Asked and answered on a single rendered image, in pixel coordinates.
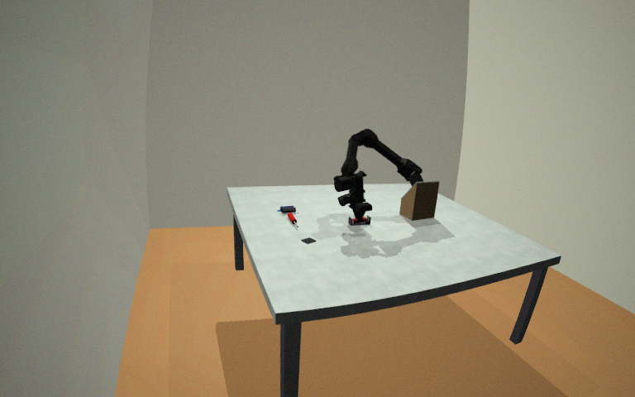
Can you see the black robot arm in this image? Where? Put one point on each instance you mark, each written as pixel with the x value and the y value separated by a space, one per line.
pixel 348 180

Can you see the red-handled screwdriver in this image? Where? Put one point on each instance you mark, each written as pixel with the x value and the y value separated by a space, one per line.
pixel 292 219

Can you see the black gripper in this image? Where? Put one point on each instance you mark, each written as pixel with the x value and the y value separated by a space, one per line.
pixel 359 208

